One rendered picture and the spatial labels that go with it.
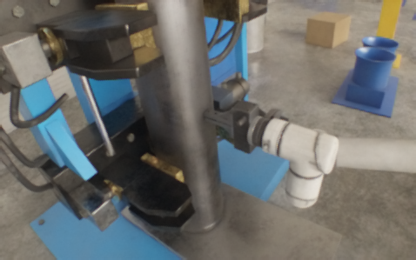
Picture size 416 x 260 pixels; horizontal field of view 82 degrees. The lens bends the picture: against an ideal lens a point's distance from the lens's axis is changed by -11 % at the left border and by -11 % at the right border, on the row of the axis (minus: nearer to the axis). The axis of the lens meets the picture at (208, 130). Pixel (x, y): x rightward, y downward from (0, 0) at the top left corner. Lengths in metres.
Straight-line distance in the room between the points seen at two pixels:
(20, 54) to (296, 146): 0.58
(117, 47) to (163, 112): 0.26
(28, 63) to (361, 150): 0.79
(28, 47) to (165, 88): 0.32
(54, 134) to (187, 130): 0.36
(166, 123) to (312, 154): 0.38
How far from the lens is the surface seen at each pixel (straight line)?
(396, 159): 0.78
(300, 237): 1.12
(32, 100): 0.77
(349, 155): 0.77
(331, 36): 3.34
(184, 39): 0.64
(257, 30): 3.09
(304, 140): 0.61
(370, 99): 2.22
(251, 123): 0.66
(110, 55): 0.52
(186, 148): 0.78
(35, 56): 0.59
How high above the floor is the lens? 1.09
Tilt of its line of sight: 36 degrees down
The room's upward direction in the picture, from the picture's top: 7 degrees counter-clockwise
